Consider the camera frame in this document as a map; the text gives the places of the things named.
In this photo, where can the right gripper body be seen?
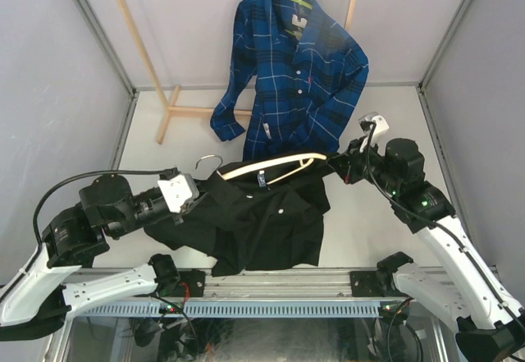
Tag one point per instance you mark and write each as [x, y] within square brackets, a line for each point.
[367, 164]

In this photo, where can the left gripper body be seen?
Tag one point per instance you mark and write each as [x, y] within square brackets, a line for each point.
[184, 209]

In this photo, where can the cream wooden hanger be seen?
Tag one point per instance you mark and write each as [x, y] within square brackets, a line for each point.
[270, 167]

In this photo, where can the black shirt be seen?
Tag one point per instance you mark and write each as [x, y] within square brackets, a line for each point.
[246, 226]

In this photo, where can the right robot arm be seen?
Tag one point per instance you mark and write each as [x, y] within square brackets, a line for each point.
[486, 320]

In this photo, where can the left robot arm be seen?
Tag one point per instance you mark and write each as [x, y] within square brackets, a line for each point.
[39, 300]

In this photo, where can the blue plaid shirt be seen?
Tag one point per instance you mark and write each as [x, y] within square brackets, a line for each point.
[295, 78]

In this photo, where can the wooden clothes rack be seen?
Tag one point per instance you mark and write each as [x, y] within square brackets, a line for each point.
[170, 109]

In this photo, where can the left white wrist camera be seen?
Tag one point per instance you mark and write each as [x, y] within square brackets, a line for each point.
[178, 192]

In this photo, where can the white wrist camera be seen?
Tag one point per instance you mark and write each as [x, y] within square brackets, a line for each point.
[374, 126]
[178, 192]

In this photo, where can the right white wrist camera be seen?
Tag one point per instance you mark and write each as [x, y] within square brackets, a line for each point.
[374, 126]

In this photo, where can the left black mount plate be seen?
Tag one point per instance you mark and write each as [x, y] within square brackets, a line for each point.
[191, 284]

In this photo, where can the black mount plate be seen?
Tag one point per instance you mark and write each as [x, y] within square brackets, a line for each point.
[191, 284]
[366, 284]

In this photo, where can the blue slotted cable duct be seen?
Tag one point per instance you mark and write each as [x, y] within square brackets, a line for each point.
[240, 309]

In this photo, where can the right black mount plate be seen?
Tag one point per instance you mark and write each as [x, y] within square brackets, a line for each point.
[366, 284]

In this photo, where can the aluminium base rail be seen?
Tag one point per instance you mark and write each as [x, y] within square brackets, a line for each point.
[291, 284]

